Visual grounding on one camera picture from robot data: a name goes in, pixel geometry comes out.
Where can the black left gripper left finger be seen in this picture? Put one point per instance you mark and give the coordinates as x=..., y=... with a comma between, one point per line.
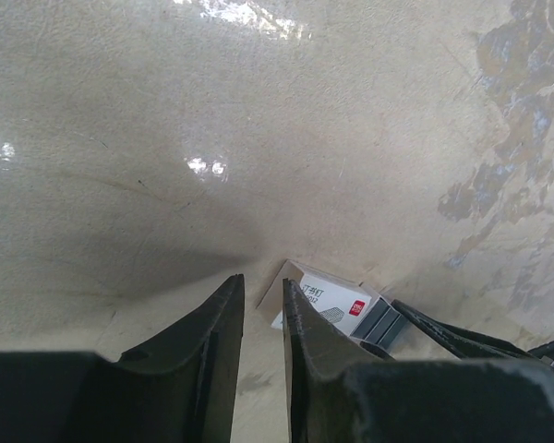
x=177, y=386

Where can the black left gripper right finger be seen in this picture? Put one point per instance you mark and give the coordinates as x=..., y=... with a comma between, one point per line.
x=339, y=391

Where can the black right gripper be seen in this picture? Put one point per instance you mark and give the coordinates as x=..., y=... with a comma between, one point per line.
x=467, y=344

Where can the grey staple tray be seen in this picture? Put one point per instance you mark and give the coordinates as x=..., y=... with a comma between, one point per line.
x=381, y=325

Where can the white staple box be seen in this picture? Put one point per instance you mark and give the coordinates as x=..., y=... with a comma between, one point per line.
x=343, y=303

